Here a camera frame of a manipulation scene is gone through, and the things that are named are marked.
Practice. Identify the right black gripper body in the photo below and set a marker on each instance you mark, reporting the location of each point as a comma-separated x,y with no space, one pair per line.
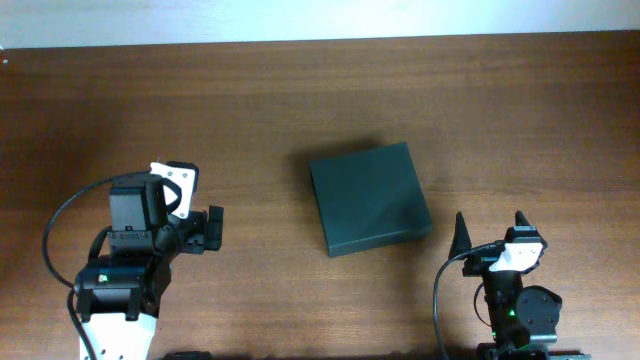
480,266

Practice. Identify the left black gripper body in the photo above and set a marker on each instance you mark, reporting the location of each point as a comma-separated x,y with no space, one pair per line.
214,228

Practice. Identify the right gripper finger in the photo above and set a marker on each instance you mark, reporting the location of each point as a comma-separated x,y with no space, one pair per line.
521,220
461,242

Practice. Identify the black box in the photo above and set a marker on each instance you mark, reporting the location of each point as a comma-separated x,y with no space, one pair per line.
370,199

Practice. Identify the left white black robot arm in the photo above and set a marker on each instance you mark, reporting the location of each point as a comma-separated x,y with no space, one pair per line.
129,264

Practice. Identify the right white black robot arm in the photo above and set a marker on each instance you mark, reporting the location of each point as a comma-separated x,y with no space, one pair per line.
522,319

